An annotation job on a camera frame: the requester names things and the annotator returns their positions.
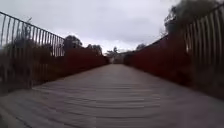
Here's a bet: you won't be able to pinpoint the low dark tree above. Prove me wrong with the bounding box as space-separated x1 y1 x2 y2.
86 43 104 56

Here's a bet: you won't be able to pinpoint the large dark tree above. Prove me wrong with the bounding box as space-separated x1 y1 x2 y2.
162 0 224 35

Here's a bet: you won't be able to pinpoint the scrub bushes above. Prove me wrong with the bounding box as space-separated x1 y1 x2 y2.
0 23 65 95

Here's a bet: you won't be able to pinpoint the red metal railing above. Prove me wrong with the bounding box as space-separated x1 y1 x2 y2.
123 4 224 101
0 11 110 97

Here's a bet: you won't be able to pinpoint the grey wooden plank boardwalk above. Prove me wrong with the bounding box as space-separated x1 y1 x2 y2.
0 63 224 128

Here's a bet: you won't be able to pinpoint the pale building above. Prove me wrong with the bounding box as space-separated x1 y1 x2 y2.
109 51 126 65

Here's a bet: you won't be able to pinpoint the broad dark tree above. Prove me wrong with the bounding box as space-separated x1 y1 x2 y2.
63 34 84 51

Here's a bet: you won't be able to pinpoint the slim pointed tree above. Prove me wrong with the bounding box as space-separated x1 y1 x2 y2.
112 46 119 56

